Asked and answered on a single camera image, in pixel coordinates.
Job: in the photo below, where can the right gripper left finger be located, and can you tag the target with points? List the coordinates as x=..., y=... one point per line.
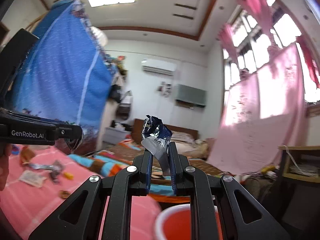
x=101, y=207

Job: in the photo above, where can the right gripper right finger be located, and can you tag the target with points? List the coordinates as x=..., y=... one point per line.
x=221, y=208

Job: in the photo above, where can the dark blue foil wrapper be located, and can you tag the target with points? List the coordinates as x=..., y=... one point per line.
x=158, y=144

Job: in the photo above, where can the left hand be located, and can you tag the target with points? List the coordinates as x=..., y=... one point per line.
x=6, y=150

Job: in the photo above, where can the red orange snack wrapper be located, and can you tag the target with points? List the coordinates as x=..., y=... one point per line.
x=26, y=155

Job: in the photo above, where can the colourful striped bed quilt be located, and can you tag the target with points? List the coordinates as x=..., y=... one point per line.
x=108, y=163

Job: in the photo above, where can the orange plastic bucket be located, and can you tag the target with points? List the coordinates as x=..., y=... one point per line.
x=174, y=223

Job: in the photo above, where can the dark wooden headboard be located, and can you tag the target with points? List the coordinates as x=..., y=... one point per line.
x=141, y=127

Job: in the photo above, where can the grey bedside drawer cabinet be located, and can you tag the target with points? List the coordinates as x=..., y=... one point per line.
x=114, y=136

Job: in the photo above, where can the white paper packet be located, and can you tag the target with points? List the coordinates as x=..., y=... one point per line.
x=32, y=178

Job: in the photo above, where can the cream floral pillow pile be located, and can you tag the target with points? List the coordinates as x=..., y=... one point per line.
x=187, y=142

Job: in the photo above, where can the pink checked table cloth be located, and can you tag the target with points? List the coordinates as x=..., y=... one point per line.
x=27, y=206

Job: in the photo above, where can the small yellow wrapper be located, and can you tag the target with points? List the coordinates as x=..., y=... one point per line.
x=68, y=175

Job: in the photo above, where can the brown hanging handbag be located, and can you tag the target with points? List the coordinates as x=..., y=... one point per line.
x=124, y=108

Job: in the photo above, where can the blue dotted fabric wardrobe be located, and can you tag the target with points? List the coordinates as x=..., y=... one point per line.
x=67, y=75

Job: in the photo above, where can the brown candy wrapper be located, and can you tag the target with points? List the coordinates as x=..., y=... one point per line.
x=64, y=194

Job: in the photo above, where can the black hanging bag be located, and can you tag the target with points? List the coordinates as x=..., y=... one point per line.
x=115, y=93

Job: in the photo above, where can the wooden desk right side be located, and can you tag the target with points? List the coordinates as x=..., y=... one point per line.
x=299, y=165

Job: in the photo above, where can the pink window curtain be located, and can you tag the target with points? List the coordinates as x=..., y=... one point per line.
x=270, y=68

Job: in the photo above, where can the green wall-mounted cabinet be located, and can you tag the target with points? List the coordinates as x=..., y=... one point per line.
x=191, y=96

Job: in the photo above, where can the white wall air conditioner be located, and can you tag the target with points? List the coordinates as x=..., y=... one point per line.
x=159, y=67

